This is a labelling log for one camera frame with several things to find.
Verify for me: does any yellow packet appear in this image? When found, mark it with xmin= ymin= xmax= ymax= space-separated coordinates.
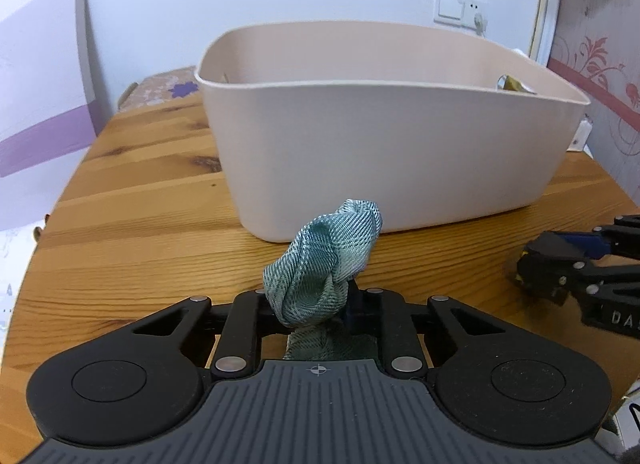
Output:
xmin=497 ymin=74 xmax=538 ymax=94

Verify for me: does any beige plastic storage basket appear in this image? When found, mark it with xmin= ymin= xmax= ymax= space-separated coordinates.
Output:
xmin=194 ymin=21 xmax=592 ymax=243

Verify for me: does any white box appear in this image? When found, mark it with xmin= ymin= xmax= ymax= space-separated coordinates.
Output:
xmin=612 ymin=394 xmax=640 ymax=445

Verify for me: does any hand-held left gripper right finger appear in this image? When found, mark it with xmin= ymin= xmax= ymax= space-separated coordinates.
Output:
xmin=344 ymin=286 xmax=507 ymax=381

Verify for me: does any dark cloth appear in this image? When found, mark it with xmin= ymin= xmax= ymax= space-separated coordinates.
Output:
xmin=607 ymin=439 xmax=640 ymax=464

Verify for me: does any printed blanket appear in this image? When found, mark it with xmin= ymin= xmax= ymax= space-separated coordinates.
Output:
xmin=0 ymin=224 xmax=41 ymax=350

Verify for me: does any white door frame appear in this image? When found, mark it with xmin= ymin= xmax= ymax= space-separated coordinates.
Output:
xmin=527 ymin=0 xmax=567 ymax=67

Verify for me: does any white and purple board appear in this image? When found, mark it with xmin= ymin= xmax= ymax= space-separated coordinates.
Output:
xmin=0 ymin=0 xmax=102 ymax=179

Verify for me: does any white wall switch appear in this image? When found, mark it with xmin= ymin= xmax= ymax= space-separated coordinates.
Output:
xmin=434 ymin=0 xmax=466 ymax=24

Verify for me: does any small white adapter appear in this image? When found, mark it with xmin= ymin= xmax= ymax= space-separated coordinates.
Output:
xmin=570 ymin=114 xmax=594 ymax=153

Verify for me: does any white wall socket with plug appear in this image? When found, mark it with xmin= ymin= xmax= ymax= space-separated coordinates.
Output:
xmin=462 ymin=0 xmax=489 ymax=37

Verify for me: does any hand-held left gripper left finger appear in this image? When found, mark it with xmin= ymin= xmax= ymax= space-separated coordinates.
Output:
xmin=131 ymin=288 xmax=274 ymax=381

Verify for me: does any green plaid cloth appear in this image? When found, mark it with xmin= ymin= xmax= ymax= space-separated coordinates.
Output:
xmin=262 ymin=199 xmax=385 ymax=361

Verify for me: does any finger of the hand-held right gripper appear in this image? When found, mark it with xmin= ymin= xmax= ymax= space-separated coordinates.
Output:
xmin=530 ymin=215 xmax=640 ymax=263
xmin=516 ymin=243 xmax=607 ymax=307

